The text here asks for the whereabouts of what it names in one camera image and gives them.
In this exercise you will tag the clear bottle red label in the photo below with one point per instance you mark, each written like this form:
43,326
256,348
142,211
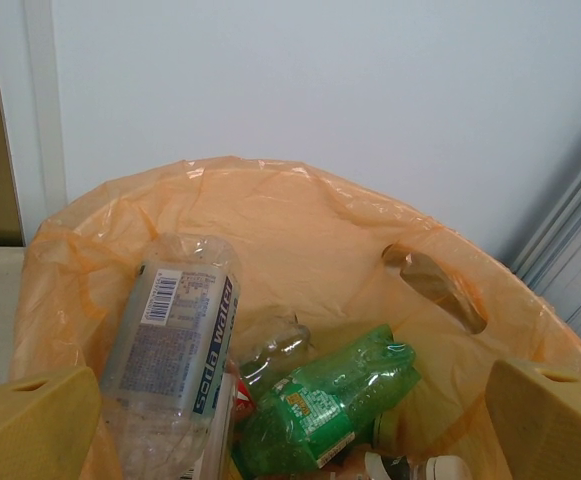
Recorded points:
275,350

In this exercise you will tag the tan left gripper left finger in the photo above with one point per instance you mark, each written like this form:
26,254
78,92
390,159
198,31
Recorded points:
25,430

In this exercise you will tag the soda water bottle blue label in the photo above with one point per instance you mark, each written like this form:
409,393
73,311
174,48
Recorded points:
170,350

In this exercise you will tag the ribbed metal side panel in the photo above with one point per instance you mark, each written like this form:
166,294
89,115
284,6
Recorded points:
570,225

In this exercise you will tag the white bin with orange liner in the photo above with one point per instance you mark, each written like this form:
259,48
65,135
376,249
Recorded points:
295,240

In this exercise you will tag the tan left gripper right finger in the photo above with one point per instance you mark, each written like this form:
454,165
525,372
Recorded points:
550,430

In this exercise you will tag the white door frame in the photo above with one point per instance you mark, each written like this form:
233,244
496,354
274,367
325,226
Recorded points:
40,125

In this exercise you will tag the crushed green bottle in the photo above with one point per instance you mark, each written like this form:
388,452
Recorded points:
330,390

